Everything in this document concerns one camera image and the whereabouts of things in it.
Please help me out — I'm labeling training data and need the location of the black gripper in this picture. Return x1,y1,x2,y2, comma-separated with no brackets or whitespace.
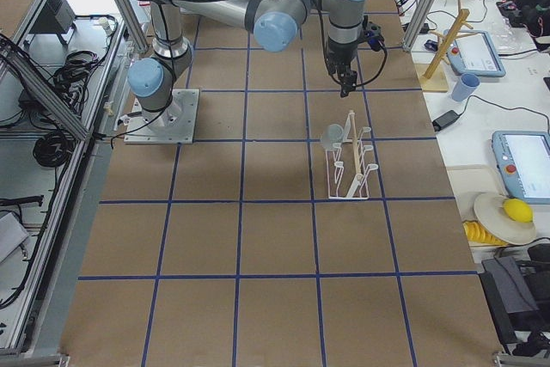
325,38,358,98

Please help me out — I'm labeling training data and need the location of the grey ikea cup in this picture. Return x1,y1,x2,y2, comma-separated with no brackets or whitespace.
320,124,344,152

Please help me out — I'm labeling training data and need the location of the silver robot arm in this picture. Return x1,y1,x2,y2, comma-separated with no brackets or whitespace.
128,0,368,128

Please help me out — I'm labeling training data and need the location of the blue cup on desk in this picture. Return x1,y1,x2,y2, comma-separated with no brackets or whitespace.
450,73,480,102

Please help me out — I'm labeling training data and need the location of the wooden mug tree stand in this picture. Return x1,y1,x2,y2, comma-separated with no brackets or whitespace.
414,0,473,92

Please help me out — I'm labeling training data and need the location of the far teach pendant tablet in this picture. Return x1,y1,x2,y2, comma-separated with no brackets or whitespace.
446,30,506,77

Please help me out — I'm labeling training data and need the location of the teach pendant tablet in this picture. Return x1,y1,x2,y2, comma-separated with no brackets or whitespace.
446,30,506,77
492,131,549,205

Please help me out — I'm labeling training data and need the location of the near teach pendant tablet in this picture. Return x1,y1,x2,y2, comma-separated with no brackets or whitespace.
492,131,549,205

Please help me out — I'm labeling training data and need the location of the cream plate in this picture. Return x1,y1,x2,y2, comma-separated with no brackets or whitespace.
474,193,536,245

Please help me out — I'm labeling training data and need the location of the yellow lemon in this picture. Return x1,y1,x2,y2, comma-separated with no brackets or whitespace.
503,199,534,223

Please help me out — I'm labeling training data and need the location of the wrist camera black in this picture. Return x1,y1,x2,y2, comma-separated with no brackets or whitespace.
363,15,385,52

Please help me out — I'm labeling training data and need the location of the white wire cup rack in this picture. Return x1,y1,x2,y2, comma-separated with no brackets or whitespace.
324,110,379,200

